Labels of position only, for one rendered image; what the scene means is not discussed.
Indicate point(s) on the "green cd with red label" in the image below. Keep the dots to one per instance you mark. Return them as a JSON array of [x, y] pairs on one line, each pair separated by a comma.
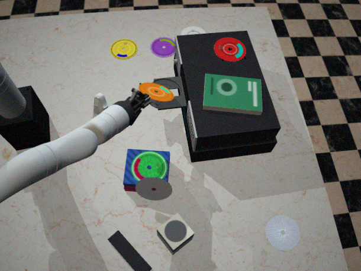
[[149, 158]]

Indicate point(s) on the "silver cd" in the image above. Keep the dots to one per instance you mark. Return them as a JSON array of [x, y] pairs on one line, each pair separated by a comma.
[[273, 232]]

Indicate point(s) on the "white cd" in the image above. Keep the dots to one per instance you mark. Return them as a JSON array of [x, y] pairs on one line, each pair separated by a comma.
[[192, 30]]

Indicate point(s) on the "grey disc with centre hole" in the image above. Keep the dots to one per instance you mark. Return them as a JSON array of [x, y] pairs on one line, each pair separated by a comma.
[[144, 188]]

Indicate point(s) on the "red disc with centre hole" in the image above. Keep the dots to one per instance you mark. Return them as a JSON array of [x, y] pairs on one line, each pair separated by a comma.
[[238, 49]]

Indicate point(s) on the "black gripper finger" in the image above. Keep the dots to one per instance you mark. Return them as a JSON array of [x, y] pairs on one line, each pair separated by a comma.
[[140, 97], [138, 111]]

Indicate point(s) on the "black rectangular bar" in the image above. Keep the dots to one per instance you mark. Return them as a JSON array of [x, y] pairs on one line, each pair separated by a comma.
[[128, 252]]

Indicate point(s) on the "yellow cd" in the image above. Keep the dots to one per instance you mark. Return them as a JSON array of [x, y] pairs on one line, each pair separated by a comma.
[[118, 52]]

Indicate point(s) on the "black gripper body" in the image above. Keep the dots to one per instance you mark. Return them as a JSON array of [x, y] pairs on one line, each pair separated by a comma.
[[128, 106]]

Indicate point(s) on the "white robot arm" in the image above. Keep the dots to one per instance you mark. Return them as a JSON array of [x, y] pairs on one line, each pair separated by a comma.
[[46, 159]]

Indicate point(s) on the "orange cd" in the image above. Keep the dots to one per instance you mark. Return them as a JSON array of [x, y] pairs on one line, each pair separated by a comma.
[[163, 95]]

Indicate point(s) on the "purple cd with green arc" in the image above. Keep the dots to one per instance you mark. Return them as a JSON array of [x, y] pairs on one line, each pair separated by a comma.
[[156, 47]]

